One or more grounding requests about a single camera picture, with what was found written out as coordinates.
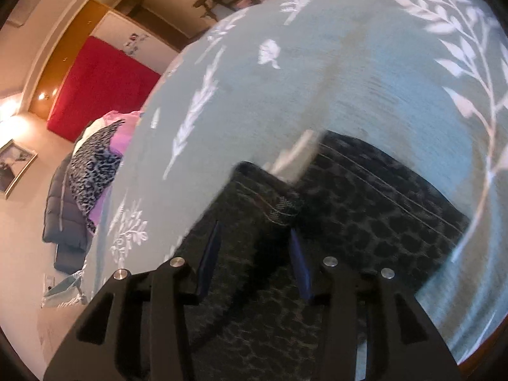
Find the dark leopard print pants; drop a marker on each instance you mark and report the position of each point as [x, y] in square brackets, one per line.
[357, 214]

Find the framed picture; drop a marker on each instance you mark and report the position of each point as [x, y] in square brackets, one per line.
[12, 166]

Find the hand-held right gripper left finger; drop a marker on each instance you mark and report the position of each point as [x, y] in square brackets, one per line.
[209, 258]

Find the teal leaf print bed sheet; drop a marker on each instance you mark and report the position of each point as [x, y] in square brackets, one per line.
[297, 87]

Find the grey leopard print cloth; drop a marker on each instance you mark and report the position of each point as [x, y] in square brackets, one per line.
[91, 166]

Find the grey quilted jacket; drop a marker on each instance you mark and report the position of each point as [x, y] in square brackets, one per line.
[59, 214]

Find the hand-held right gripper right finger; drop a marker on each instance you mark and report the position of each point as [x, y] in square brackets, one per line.
[301, 270]

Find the pink cloth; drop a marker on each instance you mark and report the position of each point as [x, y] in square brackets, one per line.
[121, 143]

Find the red cloth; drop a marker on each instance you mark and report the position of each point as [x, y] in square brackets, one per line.
[99, 87]

